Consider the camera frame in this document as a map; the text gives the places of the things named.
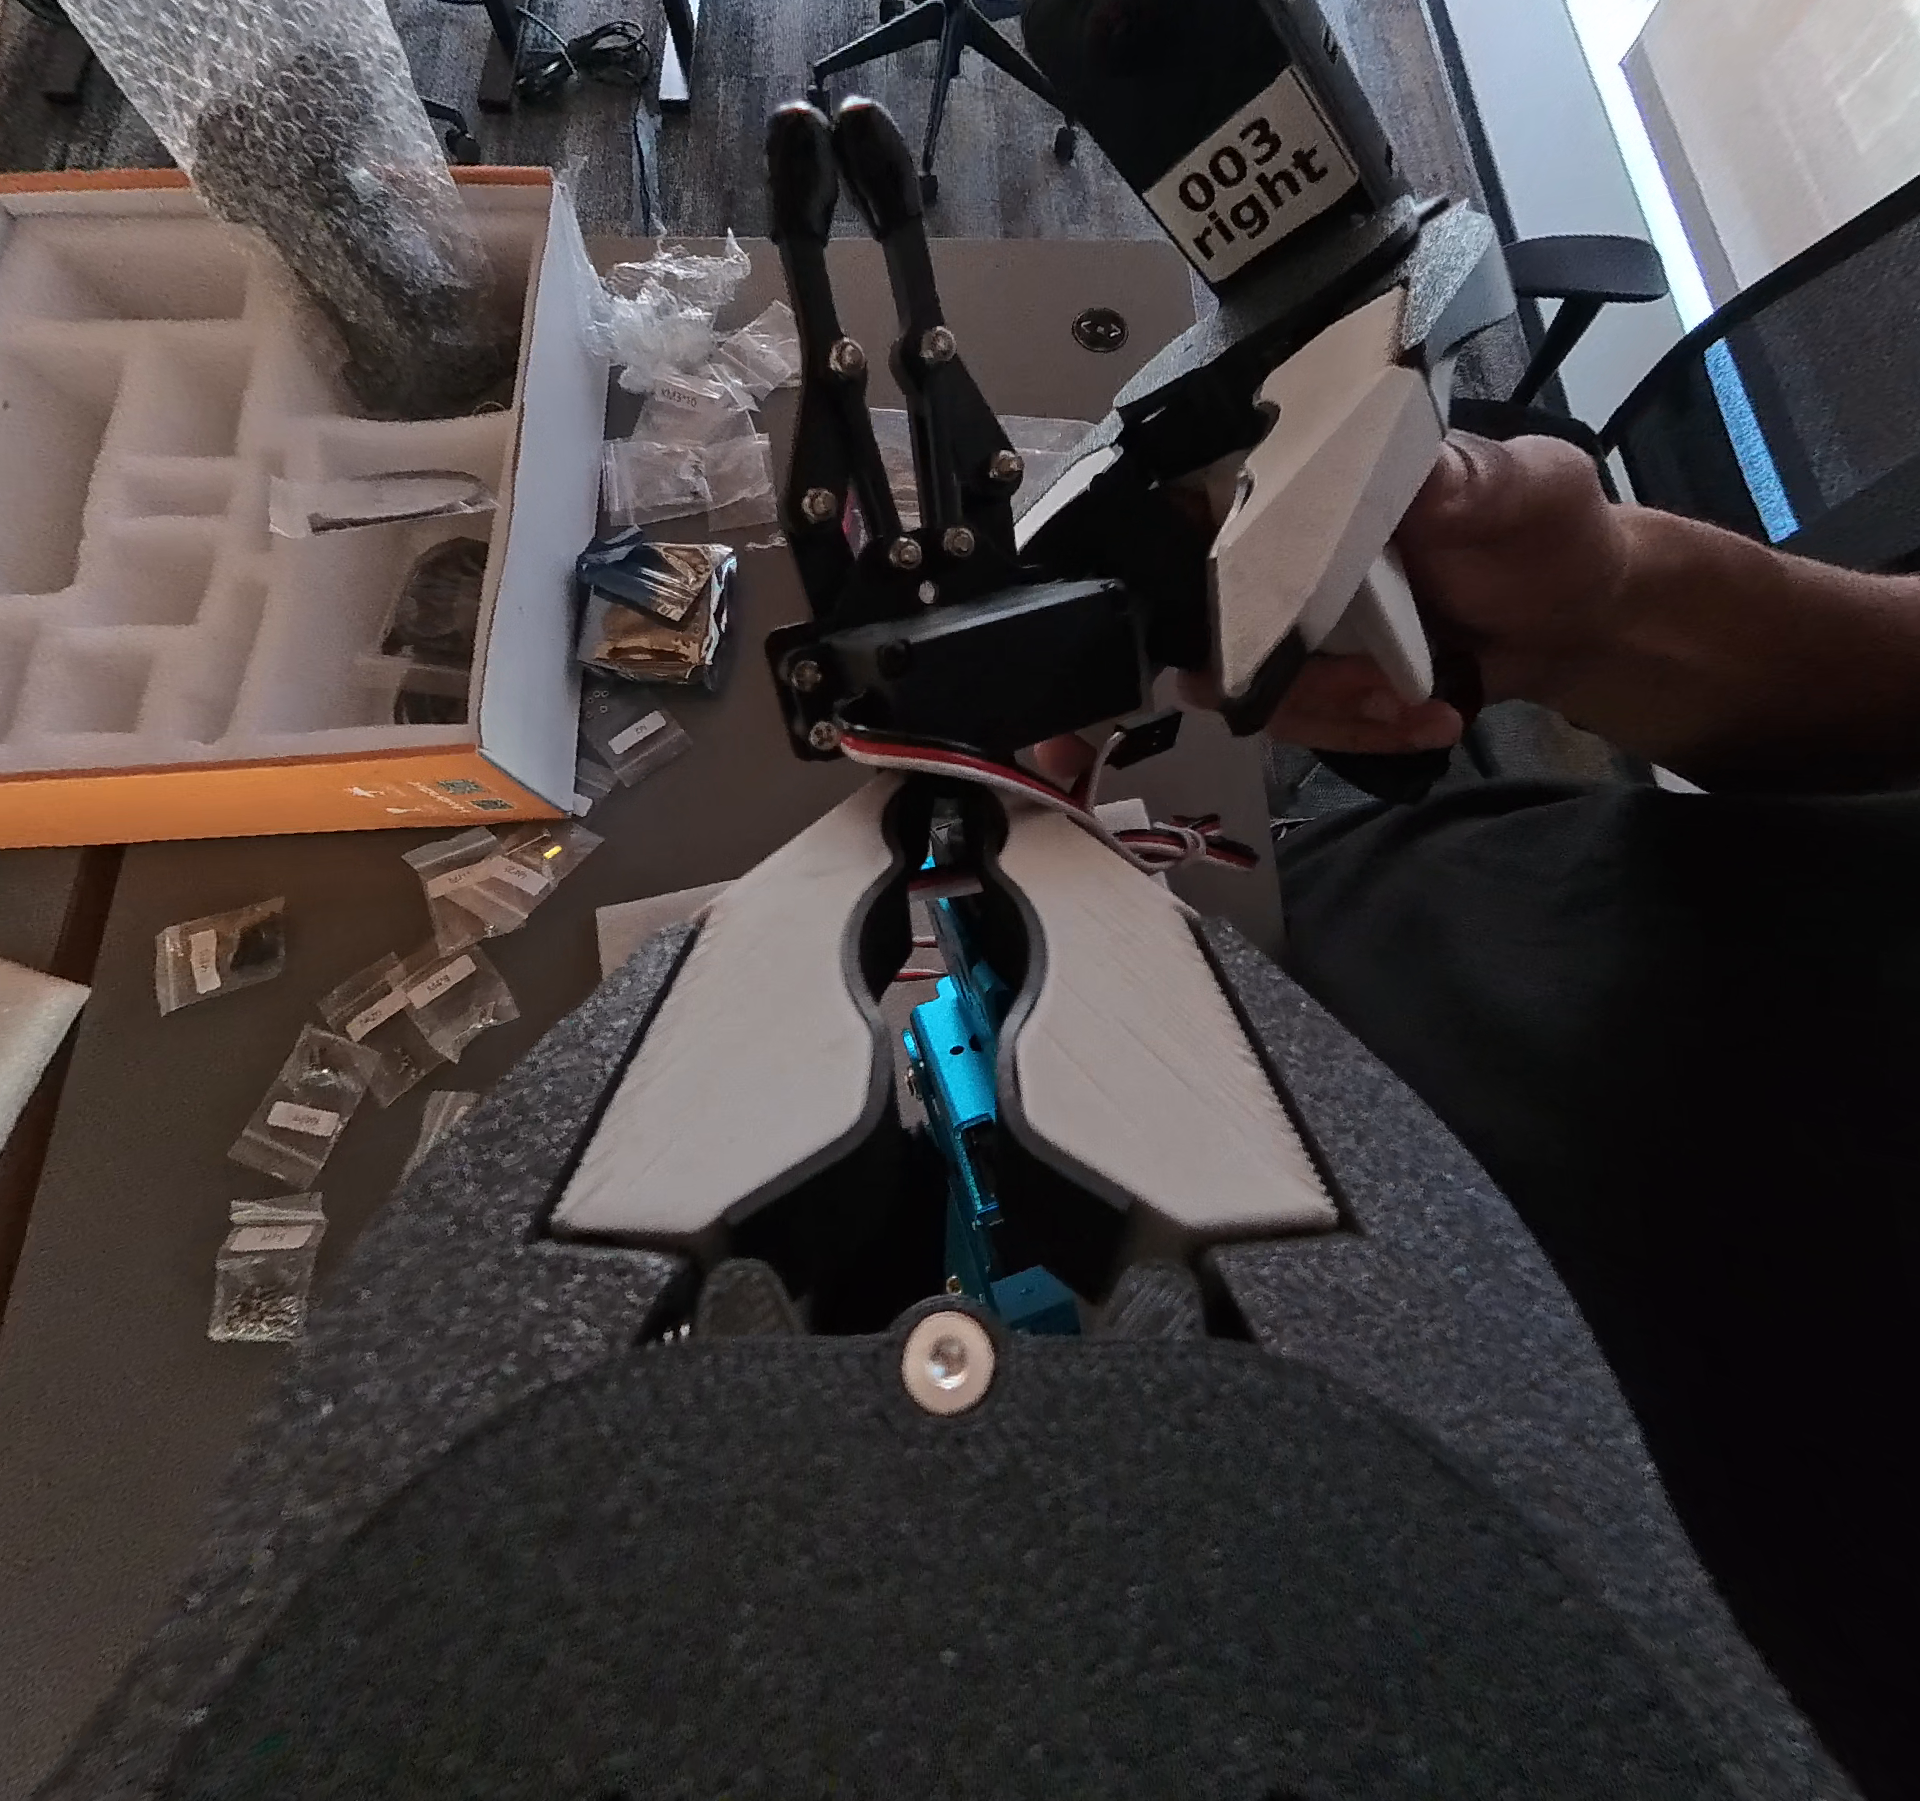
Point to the large office window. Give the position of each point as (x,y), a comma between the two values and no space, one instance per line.
(1770,75)

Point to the round desk grommet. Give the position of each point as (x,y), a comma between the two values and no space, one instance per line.
(1102,327)

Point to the person's right hand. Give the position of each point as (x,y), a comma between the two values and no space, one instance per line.
(1545,587)

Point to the orange white kit box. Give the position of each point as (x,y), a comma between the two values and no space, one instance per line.
(525,480)

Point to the person's right forearm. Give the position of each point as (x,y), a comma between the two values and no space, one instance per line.
(1785,661)

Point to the bubble wrap bag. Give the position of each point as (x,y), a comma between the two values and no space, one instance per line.
(300,106)

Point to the crumpled clear plastic bag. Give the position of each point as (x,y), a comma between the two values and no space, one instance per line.
(660,288)

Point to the bagged black round parts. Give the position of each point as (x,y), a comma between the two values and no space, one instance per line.
(434,615)

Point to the group of clear screw bags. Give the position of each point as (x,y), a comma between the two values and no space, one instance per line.
(293,1118)

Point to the black mesh office chair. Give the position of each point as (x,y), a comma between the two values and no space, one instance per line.
(1800,376)

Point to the clear bag with black tool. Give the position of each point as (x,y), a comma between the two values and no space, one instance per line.
(374,498)

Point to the dark grey desk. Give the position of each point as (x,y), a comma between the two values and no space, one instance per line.
(990,294)

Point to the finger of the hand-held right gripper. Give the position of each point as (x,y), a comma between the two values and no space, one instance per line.
(1072,480)
(1320,526)

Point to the blue black toy robot arm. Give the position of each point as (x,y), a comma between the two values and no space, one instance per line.
(900,554)

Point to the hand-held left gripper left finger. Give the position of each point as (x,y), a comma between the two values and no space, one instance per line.
(719,1067)

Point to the blue gold foil packet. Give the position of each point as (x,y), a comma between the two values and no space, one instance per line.
(660,615)

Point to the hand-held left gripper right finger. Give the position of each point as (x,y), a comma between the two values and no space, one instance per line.
(1170,1067)

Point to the clear bag with black part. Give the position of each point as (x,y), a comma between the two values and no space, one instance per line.
(225,950)

